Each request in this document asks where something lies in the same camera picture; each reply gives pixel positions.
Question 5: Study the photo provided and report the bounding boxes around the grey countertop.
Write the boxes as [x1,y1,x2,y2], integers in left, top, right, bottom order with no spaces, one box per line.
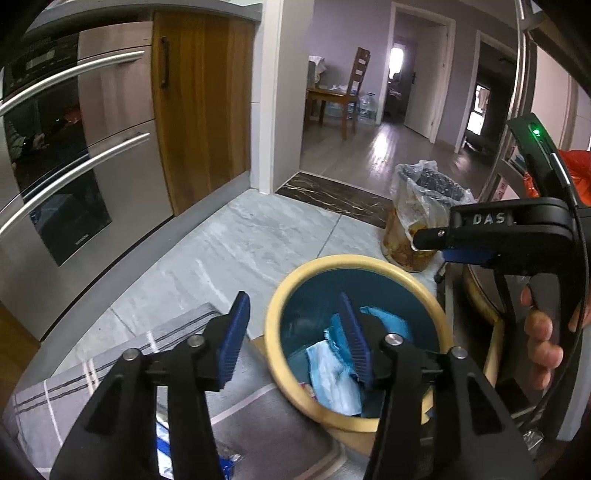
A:
[23,0,264,40]

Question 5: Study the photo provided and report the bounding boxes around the steel oven handle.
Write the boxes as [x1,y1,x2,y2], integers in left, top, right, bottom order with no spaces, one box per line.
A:
[0,51,146,117]
[0,133,151,237]

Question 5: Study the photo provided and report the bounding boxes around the chrome pole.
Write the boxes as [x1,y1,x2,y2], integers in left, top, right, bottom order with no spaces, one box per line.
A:
[489,0,539,204]

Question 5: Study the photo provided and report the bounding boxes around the wooden chair frame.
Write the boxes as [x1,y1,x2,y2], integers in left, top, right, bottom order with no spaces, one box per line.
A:
[463,265,507,389]

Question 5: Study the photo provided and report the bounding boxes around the crumpled light blue face mask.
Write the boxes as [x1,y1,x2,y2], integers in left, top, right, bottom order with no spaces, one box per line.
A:
[305,340,365,416]

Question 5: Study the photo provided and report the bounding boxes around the orange cloth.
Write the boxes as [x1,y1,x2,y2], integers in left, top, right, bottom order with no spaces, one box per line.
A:
[524,148,591,209]

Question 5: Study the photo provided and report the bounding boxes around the person's right hand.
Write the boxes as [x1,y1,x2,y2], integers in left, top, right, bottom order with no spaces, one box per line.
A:
[521,285,591,391]

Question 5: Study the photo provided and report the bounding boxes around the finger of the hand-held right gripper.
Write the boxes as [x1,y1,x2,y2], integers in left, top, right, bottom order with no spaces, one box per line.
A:
[441,248,492,269]
[412,225,452,251]

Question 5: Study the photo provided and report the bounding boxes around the waste bin with plastic liner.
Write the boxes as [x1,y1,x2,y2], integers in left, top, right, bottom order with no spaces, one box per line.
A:
[382,160,476,274]

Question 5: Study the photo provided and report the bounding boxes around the blue bin with yellow rim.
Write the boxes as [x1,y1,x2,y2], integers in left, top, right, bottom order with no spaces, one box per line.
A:
[264,255,455,435]

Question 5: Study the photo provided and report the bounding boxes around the wooden chair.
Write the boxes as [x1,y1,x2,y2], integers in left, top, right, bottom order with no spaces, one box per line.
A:
[306,47,371,140]

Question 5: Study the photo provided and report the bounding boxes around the clear water jug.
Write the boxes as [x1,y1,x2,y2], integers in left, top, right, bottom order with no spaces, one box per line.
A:
[358,91,380,122]
[323,85,357,120]

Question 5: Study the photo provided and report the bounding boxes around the stainless steel oven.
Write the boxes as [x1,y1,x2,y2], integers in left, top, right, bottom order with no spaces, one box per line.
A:
[0,21,176,342]

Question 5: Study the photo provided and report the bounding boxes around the wooden cabinet door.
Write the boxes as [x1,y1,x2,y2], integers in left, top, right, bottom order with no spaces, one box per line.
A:
[152,11,257,216]

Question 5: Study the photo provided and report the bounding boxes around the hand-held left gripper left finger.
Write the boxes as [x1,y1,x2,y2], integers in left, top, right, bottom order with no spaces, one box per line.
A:
[50,291,251,480]

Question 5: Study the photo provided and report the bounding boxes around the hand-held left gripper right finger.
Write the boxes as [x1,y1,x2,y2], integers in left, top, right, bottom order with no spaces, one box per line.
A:
[339,292,539,480]

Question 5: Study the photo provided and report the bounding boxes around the blue white packet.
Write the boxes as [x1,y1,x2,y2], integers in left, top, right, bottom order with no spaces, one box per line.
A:
[154,415,243,480]

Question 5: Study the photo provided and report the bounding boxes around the wooden cabinet panel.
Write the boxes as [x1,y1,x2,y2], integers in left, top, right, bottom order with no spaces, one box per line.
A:
[0,302,43,411]

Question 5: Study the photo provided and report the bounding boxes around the teal plastic wrapper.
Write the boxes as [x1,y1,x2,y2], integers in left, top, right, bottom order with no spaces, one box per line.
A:
[323,307,414,356]

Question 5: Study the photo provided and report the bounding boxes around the white door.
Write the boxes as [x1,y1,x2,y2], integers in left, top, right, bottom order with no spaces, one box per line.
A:
[405,41,438,139]

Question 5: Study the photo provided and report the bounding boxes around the grey checked cloth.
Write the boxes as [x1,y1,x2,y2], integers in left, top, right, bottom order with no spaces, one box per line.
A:
[2,302,384,480]

